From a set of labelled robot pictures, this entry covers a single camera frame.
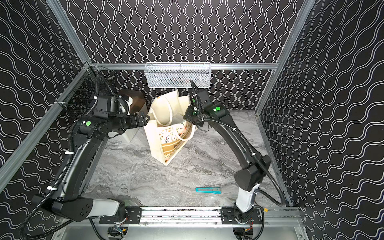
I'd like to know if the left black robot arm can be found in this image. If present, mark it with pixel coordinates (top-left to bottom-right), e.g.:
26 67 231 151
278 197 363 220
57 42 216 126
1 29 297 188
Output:
19 76 151 240

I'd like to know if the brown lidded storage box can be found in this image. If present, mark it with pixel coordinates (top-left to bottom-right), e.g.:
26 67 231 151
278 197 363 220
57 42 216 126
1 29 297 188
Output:
116 89 148 143

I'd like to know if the teal utility knife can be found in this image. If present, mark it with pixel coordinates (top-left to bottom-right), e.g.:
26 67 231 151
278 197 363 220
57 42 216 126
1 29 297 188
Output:
195 187 222 195

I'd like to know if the black wire basket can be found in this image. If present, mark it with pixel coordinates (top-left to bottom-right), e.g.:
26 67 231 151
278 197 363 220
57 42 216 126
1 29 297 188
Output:
60 67 118 121

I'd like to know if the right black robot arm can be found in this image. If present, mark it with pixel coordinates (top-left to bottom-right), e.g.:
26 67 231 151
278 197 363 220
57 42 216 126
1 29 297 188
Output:
184 86 289 223

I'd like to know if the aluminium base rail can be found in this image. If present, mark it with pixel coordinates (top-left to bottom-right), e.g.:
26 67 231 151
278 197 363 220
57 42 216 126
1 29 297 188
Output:
123 207 301 227

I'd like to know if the white wire mesh basket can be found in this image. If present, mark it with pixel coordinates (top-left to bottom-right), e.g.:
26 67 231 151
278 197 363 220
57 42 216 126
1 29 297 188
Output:
144 62 212 89

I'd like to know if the cream canvas tote bag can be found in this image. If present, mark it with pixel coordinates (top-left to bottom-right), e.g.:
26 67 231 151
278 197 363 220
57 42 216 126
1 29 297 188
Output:
144 90 196 166

